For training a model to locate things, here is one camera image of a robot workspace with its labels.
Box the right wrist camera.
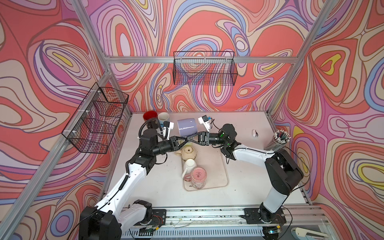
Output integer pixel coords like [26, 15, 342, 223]
[198, 115, 212, 132]

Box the black skull mug red inside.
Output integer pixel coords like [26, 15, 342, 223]
[143, 111, 159, 129]

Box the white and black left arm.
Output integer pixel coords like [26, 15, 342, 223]
[78, 129, 188, 240]

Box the light blue mug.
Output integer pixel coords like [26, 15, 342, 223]
[158, 112, 170, 126]

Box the beige plastic tray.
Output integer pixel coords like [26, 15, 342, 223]
[182, 143, 229, 190]

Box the small white pink object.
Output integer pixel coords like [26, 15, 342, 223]
[252, 129, 259, 138]

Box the purple mug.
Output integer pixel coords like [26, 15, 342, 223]
[177, 118, 198, 137]

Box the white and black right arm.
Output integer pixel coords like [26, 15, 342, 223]
[186, 124, 304, 224]

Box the pen holder with pens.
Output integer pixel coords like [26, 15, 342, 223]
[264, 130, 291, 152]

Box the black wire basket back wall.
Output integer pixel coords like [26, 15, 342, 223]
[173, 50, 238, 86]

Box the white small mug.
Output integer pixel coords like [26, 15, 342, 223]
[182, 159, 197, 182]

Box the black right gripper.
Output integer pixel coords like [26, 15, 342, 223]
[186, 131, 227, 147]

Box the black wire basket wall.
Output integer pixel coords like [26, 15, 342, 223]
[62, 83, 129, 154]
[173, 50, 238, 86]

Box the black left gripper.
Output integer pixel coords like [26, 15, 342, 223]
[150, 137, 189, 158]

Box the black wire basket left wall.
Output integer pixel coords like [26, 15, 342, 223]
[62, 83, 129, 154]

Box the pink patterned mug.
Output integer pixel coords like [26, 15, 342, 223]
[183, 167, 208, 189]

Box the cream speckled round mug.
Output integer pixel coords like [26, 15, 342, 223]
[175, 145, 197, 161]

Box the white device bottom right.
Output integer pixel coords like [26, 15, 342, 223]
[291, 227, 329, 240]

